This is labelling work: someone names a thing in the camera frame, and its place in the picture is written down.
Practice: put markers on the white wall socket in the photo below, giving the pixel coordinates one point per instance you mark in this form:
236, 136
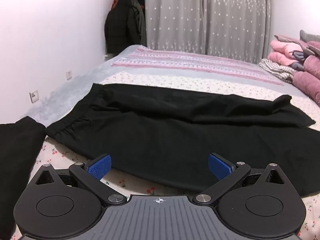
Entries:
34, 96
69, 75

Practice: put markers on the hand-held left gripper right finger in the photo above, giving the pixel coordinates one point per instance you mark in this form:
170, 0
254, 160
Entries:
218, 166

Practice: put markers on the black folded cloth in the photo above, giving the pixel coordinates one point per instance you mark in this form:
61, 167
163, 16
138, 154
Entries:
17, 155

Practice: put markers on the grey pillow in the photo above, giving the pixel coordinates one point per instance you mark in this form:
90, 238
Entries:
310, 36

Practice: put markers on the grey hanging coat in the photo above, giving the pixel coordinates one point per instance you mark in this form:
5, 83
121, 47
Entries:
138, 20

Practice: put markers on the striped folded cloth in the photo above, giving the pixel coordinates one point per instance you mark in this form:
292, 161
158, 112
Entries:
277, 68

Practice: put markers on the grey star-print curtain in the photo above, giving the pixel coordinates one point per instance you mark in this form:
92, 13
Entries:
200, 17

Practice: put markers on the pink striped blanket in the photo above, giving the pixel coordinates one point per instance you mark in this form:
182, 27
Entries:
187, 62

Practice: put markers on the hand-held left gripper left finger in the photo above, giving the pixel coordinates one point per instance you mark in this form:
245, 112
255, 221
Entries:
100, 166

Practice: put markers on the black hanging jacket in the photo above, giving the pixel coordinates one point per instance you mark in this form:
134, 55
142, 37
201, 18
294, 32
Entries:
117, 27

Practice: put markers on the mauve folded garment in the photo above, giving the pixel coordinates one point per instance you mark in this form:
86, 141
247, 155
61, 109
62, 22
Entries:
290, 40

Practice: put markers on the pink folded garment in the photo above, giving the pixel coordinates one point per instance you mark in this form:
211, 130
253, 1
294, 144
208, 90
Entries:
280, 51

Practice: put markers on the black pants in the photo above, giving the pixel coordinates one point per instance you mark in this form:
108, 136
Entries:
162, 130

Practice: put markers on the mauve quilted garment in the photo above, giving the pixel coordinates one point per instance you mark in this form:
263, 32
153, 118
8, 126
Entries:
308, 77

